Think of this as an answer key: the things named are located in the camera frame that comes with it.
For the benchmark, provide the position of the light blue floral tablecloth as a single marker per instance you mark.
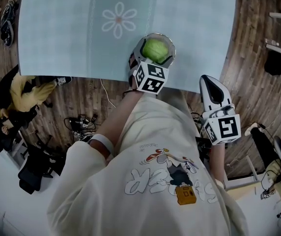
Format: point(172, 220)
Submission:
point(69, 33)

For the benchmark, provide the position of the black office chair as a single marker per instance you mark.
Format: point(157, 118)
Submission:
point(35, 171)

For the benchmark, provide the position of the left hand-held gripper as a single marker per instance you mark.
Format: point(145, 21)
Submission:
point(152, 80)

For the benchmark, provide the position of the green cabbage ball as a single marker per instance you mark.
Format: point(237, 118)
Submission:
point(155, 49)

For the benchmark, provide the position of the black bag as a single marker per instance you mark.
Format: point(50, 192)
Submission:
point(276, 63)

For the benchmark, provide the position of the person's right forearm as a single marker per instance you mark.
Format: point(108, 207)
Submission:
point(216, 163)

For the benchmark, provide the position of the person's left forearm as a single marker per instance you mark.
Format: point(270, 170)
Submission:
point(120, 117)

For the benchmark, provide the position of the clear glass bowl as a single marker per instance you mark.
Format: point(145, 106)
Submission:
point(161, 36)

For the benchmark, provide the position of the person's cream printed shirt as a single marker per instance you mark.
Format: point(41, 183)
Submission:
point(130, 213)

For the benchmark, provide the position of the black wrist band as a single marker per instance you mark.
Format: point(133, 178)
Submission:
point(128, 91)

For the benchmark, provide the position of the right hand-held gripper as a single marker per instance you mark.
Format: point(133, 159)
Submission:
point(229, 126)

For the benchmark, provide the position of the person's left hand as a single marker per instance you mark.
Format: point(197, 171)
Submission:
point(130, 67)

